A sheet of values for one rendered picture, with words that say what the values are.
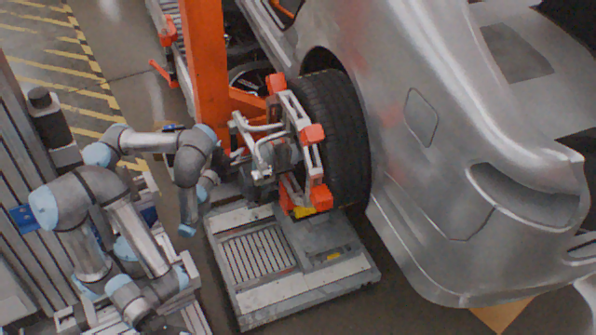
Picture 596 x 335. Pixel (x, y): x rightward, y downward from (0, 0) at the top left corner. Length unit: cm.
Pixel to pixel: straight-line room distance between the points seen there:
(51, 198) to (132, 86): 277
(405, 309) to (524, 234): 143
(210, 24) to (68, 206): 114
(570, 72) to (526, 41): 28
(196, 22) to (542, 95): 170
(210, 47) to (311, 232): 115
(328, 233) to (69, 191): 166
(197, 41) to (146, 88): 185
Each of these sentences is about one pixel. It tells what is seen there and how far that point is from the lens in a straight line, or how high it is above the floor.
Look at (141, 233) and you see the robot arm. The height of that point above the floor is 129.
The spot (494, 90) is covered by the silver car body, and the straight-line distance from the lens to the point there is 150.
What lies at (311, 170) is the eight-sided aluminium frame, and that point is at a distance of 210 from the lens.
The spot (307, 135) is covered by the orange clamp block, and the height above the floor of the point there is 114.
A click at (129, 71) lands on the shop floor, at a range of 437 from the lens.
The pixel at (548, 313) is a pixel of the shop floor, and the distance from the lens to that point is 319.
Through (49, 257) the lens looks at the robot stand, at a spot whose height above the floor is 98.
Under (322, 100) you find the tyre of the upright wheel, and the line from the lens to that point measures 213.
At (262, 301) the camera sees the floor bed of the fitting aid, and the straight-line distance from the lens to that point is 276.
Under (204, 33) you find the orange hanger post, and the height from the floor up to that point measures 128.
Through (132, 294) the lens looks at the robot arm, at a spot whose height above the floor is 125.
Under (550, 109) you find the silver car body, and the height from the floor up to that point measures 95.
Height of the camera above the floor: 253
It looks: 48 degrees down
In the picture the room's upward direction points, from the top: 3 degrees clockwise
